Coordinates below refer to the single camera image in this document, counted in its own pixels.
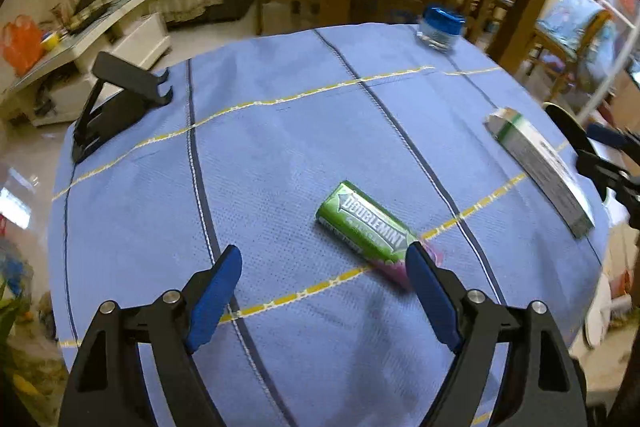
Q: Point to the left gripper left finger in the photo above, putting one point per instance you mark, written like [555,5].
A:
[106,386]

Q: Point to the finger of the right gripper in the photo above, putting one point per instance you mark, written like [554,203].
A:
[607,136]

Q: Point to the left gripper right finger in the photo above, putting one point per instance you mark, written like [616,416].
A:
[541,383]

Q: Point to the green white medicine box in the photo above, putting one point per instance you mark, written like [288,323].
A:
[544,165]

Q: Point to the green purple gum pack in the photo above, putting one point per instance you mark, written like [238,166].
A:
[373,232]

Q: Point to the black round trash bin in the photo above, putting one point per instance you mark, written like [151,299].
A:
[573,132]

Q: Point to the green potted plant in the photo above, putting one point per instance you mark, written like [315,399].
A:
[16,305]

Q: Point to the blue lidded glass jar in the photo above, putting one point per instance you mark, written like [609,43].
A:
[440,28]

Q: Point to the black phone stand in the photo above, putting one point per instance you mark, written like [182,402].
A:
[122,95]

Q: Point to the blue checked tablecloth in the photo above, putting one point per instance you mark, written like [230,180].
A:
[258,133]

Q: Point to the yellow small cup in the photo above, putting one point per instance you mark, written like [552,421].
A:
[50,41]

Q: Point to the orange plastic bag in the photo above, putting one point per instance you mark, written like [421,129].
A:
[21,44]

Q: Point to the white coffee table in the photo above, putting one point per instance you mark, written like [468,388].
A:
[56,89]

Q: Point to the black wifi router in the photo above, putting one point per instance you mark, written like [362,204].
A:
[86,17]

